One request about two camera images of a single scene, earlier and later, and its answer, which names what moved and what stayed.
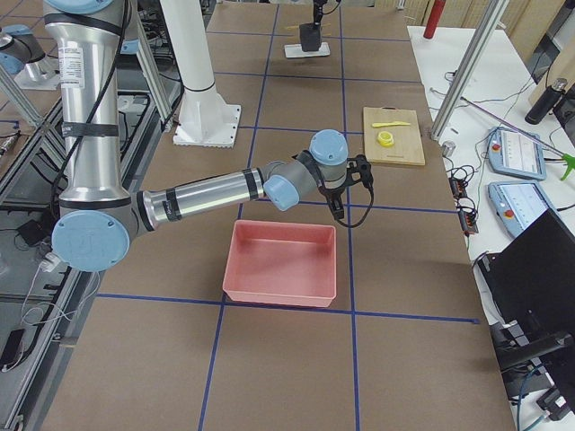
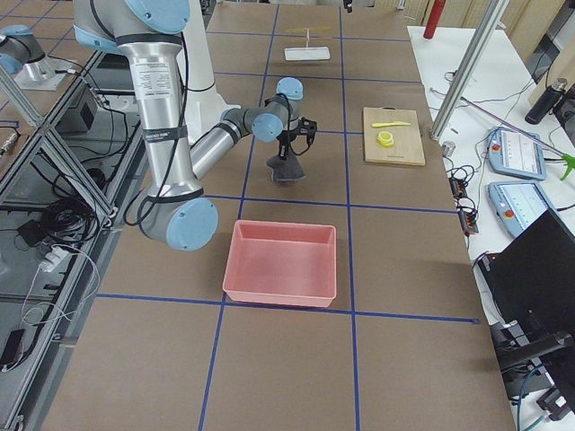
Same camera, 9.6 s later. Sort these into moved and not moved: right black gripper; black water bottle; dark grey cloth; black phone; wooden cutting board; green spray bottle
Moved: right black gripper; dark grey cloth
Not moved: wooden cutting board; black phone; green spray bottle; black water bottle
